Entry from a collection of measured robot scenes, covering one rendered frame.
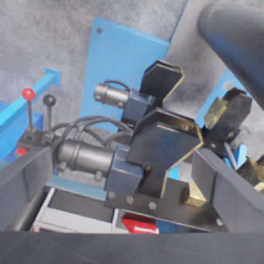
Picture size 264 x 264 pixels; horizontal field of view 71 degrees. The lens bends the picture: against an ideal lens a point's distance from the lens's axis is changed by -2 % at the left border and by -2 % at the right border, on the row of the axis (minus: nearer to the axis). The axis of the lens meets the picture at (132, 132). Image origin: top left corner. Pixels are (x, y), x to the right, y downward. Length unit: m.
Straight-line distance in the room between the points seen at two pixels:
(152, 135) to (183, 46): 0.87
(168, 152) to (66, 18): 1.22
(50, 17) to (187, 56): 0.96
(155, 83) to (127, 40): 0.46
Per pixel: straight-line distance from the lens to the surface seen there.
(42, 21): 1.62
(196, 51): 1.32
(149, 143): 0.54
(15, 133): 1.80
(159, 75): 0.94
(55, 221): 0.65
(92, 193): 0.70
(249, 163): 0.78
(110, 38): 1.34
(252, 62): 0.56
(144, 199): 0.74
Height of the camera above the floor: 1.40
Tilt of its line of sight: 51 degrees down
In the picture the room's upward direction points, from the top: 170 degrees counter-clockwise
